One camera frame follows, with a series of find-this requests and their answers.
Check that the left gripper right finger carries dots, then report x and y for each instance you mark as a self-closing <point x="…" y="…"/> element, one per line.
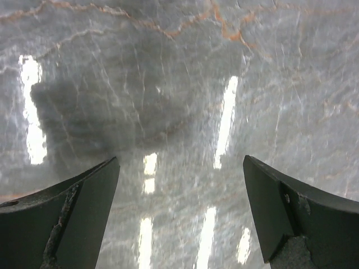
<point x="298" y="225"/>

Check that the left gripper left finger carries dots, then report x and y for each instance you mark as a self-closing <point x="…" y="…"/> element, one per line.
<point x="61" y="226"/>

